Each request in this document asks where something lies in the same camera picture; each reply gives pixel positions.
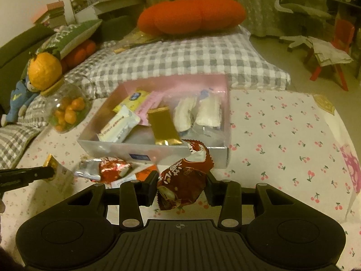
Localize yellow snack packet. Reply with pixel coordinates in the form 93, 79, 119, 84
113, 89, 154, 113

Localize red plastic chair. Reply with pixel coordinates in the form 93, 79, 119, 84
303, 20, 356, 91

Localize stack of books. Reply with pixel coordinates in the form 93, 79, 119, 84
34, 1, 67, 26

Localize gold patch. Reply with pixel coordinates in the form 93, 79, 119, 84
314, 94, 337, 115

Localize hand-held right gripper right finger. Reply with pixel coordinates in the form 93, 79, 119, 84
206, 172, 294, 229

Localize orange snack packet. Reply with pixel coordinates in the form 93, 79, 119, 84
135, 166, 158, 182

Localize small orange cushion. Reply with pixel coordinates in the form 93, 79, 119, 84
60, 39, 97, 73

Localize red pumpkin cushion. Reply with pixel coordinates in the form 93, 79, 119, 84
138, 0, 246, 36

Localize pink snack packet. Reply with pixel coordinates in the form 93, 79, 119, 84
139, 91, 164, 125

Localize dark green sofa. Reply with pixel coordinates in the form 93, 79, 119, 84
0, 24, 55, 72

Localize yellow plastic bag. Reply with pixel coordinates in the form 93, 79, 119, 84
114, 30, 164, 54

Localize grey office chair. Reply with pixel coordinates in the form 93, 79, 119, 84
274, 0, 334, 53

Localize blue plush toy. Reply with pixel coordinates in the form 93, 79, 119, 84
0, 79, 40, 128

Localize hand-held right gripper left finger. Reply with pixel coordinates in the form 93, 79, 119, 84
68, 171, 159, 230

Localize white beige snack packet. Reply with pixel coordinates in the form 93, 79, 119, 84
97, 104, 141, 144

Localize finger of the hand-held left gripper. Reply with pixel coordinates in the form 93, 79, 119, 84
0, 166, 55, 195

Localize green patterned cushion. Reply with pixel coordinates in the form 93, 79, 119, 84
34, 20, 102, 60

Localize glass jar with orange lid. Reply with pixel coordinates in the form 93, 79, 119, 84
28, 52, 91, 134

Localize pink shallow box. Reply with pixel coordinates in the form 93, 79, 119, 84
77, 73, 232, 170

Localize small white snack packet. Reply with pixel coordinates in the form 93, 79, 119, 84
111, 175, 138, 189

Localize clear white cracker packet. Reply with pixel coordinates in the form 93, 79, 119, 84
194, 89, 223, 136
173, 96, 198, 133

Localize beige cloth on chair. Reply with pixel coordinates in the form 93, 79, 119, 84
307, 36, 354, 67

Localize gold snack packet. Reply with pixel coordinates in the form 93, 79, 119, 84
147, 107, 184, 146

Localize grey checked pillow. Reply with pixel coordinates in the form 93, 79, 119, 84
63, 32, 292, 100

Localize clear gold-edged snack packet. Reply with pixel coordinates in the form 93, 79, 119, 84
42, 154, 75, 194

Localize red snack packet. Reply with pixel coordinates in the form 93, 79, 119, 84
75, 157, 132, 185
156, 138, 215, 211

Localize grey checked blanket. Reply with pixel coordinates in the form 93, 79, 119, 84
0, 96, 58, 170

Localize cherry print sheet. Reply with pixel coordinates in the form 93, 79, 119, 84
0, 89, 361, 271

